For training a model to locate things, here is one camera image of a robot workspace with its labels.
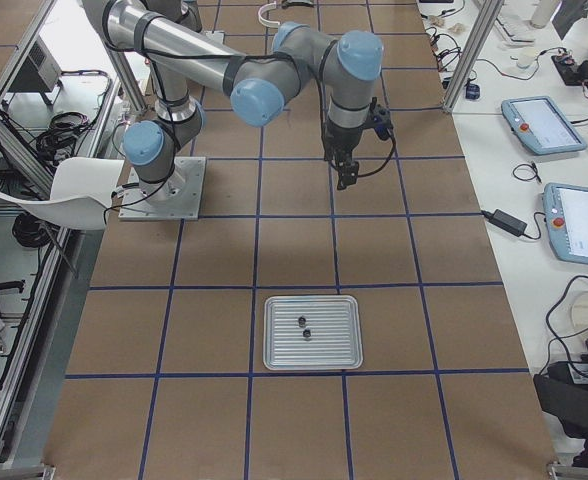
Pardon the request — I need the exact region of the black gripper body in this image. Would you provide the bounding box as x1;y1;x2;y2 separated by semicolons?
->
322;102;392;168

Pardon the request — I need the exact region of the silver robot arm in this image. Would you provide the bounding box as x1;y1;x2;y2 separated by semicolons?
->
143;0;203;33
83;1;395;204

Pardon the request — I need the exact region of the silver ribbed metal tray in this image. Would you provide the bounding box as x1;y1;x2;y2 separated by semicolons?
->
263;295;363;371

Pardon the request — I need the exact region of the black brake pad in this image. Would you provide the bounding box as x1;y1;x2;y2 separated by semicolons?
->
281;0;314;9

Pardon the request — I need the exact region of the white curved plastic piece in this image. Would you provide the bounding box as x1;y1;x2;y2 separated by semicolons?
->
257;1;281;29

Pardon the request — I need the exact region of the black power adapter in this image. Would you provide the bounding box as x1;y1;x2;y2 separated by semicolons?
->
481;209;527;237

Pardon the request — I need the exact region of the far blue teach pendant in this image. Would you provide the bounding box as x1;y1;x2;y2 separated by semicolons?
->
501;96;587;155

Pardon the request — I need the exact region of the blue teach pendant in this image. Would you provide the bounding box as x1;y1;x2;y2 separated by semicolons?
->
501;96;587;155
542;183;588;265

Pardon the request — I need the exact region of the white paper cup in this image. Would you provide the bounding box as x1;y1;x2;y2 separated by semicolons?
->
516;47;538;70

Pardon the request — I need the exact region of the near blue teach pendant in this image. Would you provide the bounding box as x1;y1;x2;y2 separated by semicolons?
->
542;183;588;265

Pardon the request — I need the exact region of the white plastic chair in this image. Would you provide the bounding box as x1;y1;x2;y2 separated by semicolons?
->
0;157;124;230

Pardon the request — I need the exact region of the aluminium frame post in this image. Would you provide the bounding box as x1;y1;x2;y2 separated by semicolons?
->
442;0;502;113

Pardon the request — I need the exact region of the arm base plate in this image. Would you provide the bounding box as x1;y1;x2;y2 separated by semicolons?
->
118;156;206;221
204;30;225;44

